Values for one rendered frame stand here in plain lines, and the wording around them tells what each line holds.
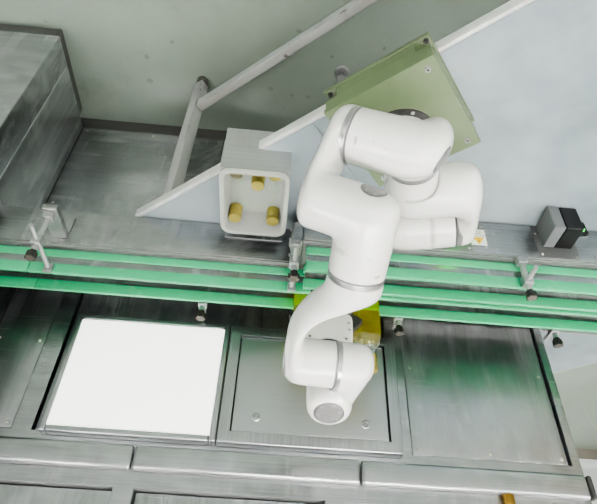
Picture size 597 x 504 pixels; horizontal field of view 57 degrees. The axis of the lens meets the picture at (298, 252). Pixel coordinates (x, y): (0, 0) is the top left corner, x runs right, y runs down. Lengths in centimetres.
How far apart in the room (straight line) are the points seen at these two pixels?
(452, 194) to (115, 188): 137
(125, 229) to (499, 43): 105
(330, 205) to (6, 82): 138
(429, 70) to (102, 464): 114
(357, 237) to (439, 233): 33
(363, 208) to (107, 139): 165
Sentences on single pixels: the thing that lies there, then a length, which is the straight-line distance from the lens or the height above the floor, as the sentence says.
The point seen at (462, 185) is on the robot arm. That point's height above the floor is 116.
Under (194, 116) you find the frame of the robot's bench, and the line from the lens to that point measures 198.
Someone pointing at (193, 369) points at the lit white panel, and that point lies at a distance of 152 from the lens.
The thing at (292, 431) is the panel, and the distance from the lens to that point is 145.
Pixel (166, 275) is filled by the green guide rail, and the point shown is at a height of 95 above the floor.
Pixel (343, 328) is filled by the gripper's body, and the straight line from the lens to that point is 104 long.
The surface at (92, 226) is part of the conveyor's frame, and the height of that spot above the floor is 81.
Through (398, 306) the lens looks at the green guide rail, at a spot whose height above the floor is 93.
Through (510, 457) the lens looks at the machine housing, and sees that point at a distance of 161.
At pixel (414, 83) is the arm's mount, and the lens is 119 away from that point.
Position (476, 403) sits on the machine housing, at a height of 115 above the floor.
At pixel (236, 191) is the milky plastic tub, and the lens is 147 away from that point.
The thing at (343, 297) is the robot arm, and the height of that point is 138.
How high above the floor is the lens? 184
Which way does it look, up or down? 41 degrees down
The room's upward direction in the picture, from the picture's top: 177 degrees counter-clockwise
